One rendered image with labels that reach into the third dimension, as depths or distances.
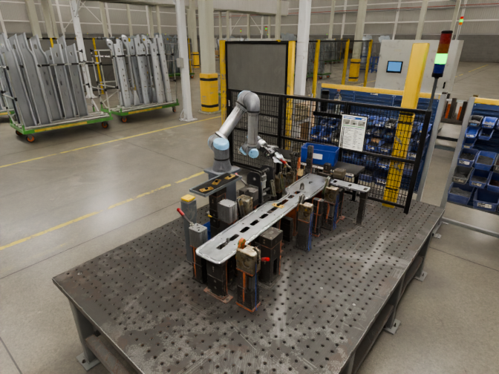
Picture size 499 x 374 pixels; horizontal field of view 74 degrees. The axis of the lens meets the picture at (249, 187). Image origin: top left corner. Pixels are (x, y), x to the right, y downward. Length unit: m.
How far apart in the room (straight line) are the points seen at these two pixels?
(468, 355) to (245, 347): 1.79
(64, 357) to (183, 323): 1.22
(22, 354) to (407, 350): 2.71
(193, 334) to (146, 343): 0.22
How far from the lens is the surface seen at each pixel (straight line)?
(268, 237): 1.83
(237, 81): 4.98
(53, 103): 8.80
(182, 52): 8.96
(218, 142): 2.46
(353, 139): 2.96
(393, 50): 8.92
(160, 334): 1.82
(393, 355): 2.79
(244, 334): 1.77
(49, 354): 2.95
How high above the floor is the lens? 2.03
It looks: 24 degrees down
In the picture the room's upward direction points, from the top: straight up
